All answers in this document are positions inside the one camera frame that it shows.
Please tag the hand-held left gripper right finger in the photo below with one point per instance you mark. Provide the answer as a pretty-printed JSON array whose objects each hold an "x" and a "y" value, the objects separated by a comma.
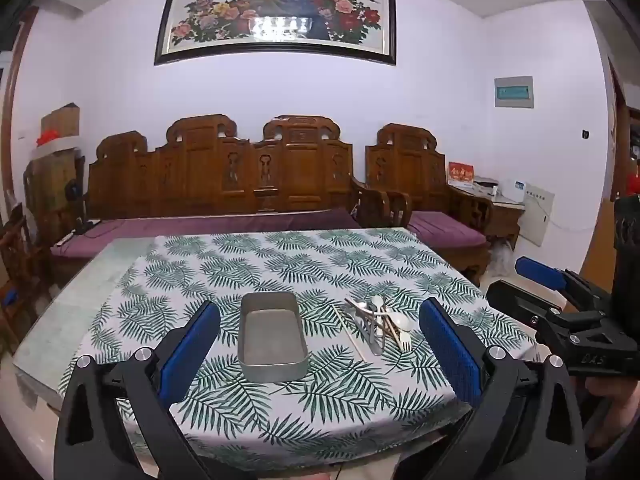
[{"x": 450, "y": 350}]

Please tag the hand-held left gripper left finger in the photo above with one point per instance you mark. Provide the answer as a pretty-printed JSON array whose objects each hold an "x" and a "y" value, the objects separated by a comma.
[{"x": 192, "y": 345}]

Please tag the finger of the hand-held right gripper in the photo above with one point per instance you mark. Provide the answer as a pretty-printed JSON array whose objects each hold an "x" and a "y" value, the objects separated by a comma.
[
  {"x": 520, "y": 297},
  {"x": 540, "y": 270}
]

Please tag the white plastic fork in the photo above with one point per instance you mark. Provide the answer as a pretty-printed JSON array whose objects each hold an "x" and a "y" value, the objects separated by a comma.
[{"x": 405, "y": 344}]

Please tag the rectangular metal tray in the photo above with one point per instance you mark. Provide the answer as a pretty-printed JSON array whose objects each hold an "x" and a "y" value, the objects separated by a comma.
[{"x": 270, "y": 330}]

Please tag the metal spoon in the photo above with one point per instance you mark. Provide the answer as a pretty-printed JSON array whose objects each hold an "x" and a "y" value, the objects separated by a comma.
[{"x": 357, "y": 307}]

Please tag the person's right hand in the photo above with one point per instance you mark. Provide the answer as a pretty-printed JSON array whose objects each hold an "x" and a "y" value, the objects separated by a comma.
[{"x": 617, "y": 405}]

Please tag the clear plastic bag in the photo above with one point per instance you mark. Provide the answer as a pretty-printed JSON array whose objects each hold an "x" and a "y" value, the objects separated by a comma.
[{"x": 504, "y": 260}]

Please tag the wooden side table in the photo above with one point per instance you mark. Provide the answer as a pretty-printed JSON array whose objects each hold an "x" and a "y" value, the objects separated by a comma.
[{"x": 505, "y": 220}]

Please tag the white appliance box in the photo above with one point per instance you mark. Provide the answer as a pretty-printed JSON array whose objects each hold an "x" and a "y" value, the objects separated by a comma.
[{"x": 512, "y": 191}]

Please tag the white printer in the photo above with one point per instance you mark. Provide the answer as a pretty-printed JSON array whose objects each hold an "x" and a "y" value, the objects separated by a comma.
[{"x": 486, "y": 187}]

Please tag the square purple seat cushion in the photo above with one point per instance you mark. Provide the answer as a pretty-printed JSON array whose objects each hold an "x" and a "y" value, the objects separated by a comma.
[{"x": 445, "y": 227}]

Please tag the leaf-print tablecloth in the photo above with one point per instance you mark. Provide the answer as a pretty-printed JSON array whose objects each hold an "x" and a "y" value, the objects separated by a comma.
[{"x": 300, "y": 405}]

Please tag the red printed calendar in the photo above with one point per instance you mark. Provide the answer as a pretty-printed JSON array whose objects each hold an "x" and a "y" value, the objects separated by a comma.
[{"x": 460, "y": 174}]

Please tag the white remote control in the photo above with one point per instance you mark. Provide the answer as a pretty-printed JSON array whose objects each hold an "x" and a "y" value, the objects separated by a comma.
[{"x": 65, "y": 240}]

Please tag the carved wooden armchair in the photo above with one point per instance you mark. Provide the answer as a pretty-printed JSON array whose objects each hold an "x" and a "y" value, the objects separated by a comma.
[{"x": 410, "y": 160}]

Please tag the wooden chair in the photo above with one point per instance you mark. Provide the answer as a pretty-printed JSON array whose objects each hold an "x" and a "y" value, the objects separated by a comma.
[{"x": 20, "y": 260}]

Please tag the carved wooden sofa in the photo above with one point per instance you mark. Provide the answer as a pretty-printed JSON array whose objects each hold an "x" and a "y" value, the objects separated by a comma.
[{"x": 300, "y": 170}]

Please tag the red ornament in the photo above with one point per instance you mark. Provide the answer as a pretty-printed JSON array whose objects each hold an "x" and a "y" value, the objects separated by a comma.
[{"x": 47, "y": 138}]

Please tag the small cardboard box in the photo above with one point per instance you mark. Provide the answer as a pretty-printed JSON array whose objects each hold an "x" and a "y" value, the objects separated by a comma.
[{"x": 62, "y": 122}]

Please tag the framed peacock flower painting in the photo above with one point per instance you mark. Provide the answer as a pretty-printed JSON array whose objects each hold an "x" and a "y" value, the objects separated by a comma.
[{"x": 275, "y": 10}]

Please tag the white wall cabinet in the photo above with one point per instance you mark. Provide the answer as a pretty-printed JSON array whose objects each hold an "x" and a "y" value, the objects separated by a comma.
[{"x": 539, "y": 215}]

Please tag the grey wall panel box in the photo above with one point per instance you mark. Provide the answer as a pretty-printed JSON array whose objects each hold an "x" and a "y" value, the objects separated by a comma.
[{"x": 514, "y": 92}]

